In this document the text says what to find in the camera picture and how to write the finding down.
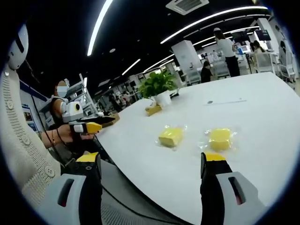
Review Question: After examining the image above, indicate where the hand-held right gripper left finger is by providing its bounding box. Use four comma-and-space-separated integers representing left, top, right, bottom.
35, 151, 103, 225

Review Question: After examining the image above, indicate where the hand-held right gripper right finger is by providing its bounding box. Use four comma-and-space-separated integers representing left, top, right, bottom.
200, 151, 274, 225

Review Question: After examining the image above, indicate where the yellow silicone block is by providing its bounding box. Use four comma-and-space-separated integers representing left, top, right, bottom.
145, 105, 163, 117
198, 127, 239, 153
155, 125, 188, 150

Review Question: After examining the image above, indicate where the person's left hand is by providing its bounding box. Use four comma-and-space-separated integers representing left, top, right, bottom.
57, 123, 100, 144

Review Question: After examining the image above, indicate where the white metal shelving rack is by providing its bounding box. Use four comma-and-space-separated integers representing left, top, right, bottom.
67, 73, 100, 118

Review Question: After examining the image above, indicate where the wooden box with dark tablet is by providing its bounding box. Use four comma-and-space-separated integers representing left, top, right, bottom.
100, 113, 120, 128

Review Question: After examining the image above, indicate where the person's cream knitted cardigan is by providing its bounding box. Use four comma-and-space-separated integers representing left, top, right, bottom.
0, 63, 62, 208

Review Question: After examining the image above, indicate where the green potted plant white pot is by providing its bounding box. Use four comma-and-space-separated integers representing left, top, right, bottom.
137, 69, 180, 106

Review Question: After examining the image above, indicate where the white worn device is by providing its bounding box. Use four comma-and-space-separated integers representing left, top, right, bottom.
8, 22, 29, 70

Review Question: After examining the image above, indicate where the long ceiling light strip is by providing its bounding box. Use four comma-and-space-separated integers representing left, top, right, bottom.
87, 0, 113, 57
160, 6, 269, 45

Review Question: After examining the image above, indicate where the white square pillar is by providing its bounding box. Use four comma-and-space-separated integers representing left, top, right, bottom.
171, 39, 203, 83

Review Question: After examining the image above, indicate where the white mesh office chair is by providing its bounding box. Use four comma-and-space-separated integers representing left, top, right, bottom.
254, 52, 280, 74

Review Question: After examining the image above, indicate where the ceiling air conditioner vent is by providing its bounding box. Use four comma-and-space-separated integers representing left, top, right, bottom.
165, 0, 210, 16

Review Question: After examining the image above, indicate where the dark monitor screen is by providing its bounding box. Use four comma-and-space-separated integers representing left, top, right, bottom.
231, 30, 249, 42

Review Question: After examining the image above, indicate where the wall poster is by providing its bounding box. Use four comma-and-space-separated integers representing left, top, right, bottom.
21, 103, 38, 132

